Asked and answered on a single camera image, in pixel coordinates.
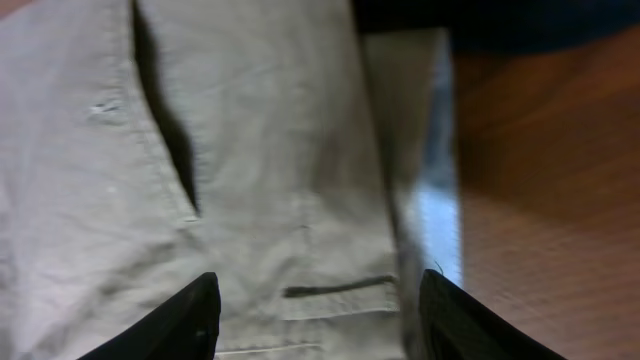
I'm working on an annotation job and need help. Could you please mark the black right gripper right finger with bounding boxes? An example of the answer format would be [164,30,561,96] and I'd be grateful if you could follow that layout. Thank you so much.
[419,269,565,360]

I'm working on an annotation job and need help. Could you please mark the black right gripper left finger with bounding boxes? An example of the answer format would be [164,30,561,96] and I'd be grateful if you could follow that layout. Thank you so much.
[79,272,221,360]

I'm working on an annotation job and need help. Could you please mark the olive green shorts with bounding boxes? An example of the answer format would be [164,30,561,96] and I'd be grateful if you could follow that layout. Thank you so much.
[1,0,460,359]

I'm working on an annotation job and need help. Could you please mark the navy blue garment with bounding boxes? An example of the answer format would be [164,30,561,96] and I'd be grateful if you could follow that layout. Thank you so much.
[352,0,639,54]

